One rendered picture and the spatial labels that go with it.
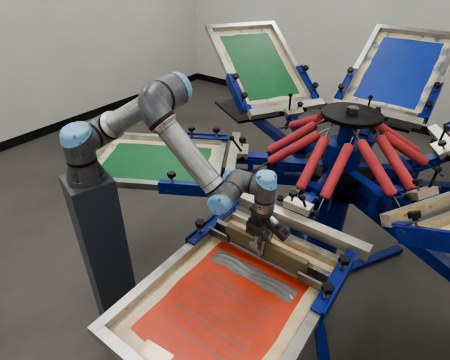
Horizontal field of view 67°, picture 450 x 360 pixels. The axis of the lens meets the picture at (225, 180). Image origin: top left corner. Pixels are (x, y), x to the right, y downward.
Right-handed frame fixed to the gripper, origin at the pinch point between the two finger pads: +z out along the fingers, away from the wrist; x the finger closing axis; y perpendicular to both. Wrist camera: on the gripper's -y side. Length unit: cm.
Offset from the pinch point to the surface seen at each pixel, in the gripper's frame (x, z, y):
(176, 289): 31.5, 5.3, 18.6
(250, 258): 2.3, 5.4, 4.8
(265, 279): 8.5, 4.6, -5.7
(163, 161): -33, 5, 89
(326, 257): -13.8, 2.3, -20.4
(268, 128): -117, 8, 64
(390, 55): -193, -38, 10
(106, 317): 55, 2, 27
